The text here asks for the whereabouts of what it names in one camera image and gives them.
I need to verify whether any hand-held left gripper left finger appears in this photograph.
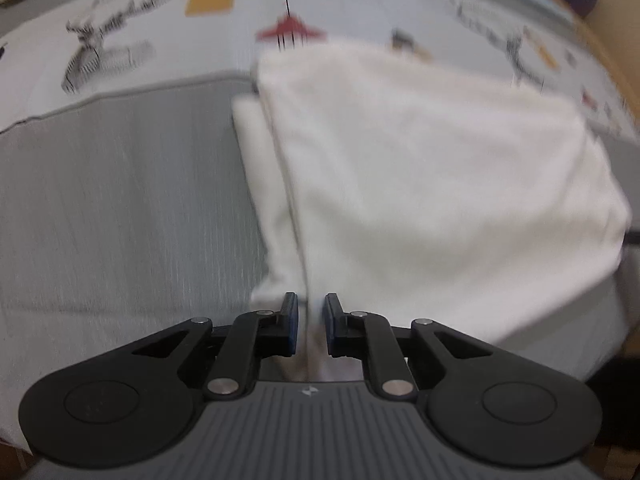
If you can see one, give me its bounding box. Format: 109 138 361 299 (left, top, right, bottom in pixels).
131 291 300 402

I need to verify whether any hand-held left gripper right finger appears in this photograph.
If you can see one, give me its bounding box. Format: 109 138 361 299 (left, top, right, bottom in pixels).
324 291 494 402

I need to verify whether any white long-sleeve shirt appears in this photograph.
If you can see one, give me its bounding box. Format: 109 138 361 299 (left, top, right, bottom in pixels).
231 42 632 383

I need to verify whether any grey blanket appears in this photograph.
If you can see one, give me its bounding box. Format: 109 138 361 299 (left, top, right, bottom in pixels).
0 72 640 448

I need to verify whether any printed bed sheet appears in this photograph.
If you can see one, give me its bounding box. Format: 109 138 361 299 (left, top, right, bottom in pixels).
0 0 640 142

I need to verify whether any wooden bed frame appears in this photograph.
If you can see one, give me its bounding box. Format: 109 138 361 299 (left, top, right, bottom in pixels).
530 0 640 128

